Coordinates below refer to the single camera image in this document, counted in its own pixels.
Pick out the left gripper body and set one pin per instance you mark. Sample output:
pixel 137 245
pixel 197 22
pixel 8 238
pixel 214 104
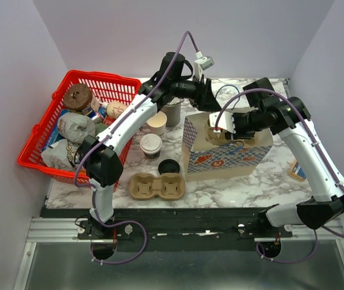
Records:
pixel 199 99

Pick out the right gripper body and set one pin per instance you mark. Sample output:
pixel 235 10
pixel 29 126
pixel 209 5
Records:
pixel 243 130

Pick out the blue checkered paper bag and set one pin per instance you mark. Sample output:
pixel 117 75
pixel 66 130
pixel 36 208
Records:
pixel 203 160

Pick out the white plastic cup lid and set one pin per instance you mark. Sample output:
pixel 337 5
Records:
pixel 150 143

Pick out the black plastic cup lid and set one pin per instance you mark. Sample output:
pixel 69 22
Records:
pixel 168 166

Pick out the black paper coffee cup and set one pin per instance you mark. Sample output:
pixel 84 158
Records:
pixel 152 154

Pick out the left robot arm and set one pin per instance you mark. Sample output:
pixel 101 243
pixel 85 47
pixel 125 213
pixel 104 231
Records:
pixel 175 78

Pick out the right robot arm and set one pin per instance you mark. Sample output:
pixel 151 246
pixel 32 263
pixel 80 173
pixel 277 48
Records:
pixel 290 119

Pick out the grey straw holder cup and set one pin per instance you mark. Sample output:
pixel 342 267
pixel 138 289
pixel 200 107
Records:
pixel 172 111

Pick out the beige drink bottle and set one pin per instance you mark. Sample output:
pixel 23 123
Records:
pixel 114 109

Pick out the red plastic basket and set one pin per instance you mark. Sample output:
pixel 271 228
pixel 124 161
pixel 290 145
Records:
pixel 105 86

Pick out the cardboard cup carrier tray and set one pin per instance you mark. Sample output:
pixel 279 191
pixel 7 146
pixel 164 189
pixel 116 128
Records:
pixel 146 186

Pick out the red blue drink can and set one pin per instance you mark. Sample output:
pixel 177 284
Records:
pixel 96 111

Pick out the brown round bread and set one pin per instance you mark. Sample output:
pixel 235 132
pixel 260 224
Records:
pixel 78 98

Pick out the grey paper food bag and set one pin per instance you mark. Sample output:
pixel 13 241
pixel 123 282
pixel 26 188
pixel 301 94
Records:
pixel 75 127

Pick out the white printed food bag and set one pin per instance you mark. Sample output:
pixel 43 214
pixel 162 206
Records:
pixel 62 155

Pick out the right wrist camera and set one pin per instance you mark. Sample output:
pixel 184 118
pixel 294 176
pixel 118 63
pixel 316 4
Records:
pixel 225 122

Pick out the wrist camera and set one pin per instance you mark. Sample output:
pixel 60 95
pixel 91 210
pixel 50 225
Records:
pixel 201 64
pixel 225 122

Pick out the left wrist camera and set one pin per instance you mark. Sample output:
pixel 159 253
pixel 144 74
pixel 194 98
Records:
pixel 201 64

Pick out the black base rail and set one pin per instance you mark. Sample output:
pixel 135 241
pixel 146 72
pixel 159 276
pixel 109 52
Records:
pixel 176 229

